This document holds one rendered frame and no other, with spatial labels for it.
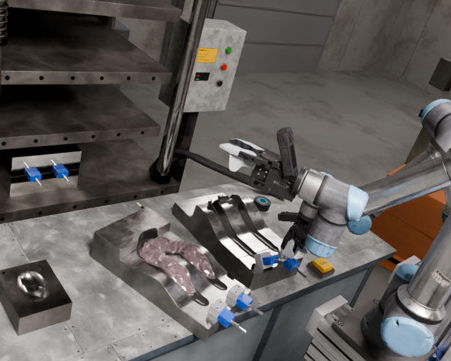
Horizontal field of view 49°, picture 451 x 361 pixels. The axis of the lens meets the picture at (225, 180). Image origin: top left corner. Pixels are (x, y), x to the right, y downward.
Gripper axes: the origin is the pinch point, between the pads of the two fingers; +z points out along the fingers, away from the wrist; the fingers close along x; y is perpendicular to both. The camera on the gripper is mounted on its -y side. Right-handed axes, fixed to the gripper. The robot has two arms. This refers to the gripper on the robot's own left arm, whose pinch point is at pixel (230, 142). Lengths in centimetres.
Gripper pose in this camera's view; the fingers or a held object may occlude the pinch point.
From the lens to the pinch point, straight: 122.4
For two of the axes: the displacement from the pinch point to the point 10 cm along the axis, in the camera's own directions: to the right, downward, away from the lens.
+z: -8.9, -4.0, 2.3
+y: -3.1, 8.9, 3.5
